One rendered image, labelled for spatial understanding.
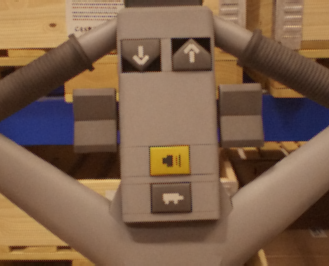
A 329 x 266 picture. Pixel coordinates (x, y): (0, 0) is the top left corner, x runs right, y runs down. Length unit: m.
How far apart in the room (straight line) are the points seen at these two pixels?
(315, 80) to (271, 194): 0.12
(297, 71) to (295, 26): 0.75
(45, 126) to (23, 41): 0.25
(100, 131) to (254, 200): 0.16
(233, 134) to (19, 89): 0.21
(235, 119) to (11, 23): 0.89
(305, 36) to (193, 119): 0.81
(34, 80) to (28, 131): 0.89
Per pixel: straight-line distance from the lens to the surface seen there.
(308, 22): 1.19
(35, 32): 1.21
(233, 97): 0.42
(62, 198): 0.43
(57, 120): 1.28
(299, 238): 1.97
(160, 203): 0.40
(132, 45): 0.41
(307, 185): 0.44
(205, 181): 0.41
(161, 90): 0.41
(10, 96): 0.44
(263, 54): 0.43
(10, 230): 1.36
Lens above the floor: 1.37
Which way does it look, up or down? 14 degrees down
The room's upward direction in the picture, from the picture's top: 2 degrees counter-clockwise
